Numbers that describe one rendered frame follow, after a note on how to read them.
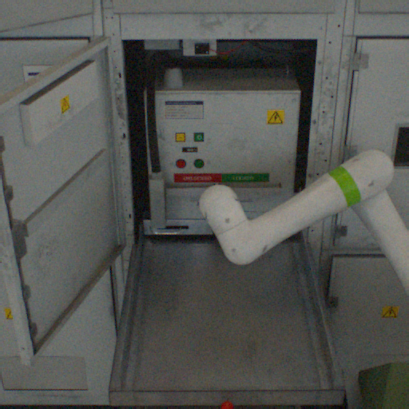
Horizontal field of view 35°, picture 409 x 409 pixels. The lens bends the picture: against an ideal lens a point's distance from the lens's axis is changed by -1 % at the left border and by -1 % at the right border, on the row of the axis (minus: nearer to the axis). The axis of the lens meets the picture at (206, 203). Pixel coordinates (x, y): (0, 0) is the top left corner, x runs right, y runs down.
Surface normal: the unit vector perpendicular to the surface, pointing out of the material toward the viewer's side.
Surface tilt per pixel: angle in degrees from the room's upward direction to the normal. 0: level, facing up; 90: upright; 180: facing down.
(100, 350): 90
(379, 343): 90
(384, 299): 90
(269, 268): 0
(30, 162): 90
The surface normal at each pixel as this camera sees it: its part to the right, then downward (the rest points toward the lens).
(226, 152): 0.00, 0.51
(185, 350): 0.00, -0.86
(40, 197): 0.95, 0.16
